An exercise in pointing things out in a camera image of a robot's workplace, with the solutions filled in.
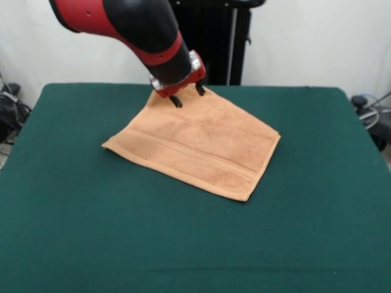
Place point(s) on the tan terry towel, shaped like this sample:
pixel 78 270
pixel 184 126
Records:
pixel 195 146

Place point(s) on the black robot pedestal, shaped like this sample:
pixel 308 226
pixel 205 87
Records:
pixel 220 45

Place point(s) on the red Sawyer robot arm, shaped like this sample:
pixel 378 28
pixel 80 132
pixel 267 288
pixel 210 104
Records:
pixel 143 33

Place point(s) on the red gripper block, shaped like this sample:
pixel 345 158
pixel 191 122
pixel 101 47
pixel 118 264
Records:
pixel 180 87

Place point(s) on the dark green table cloth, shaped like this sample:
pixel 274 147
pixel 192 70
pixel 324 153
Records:
pixel 122 229

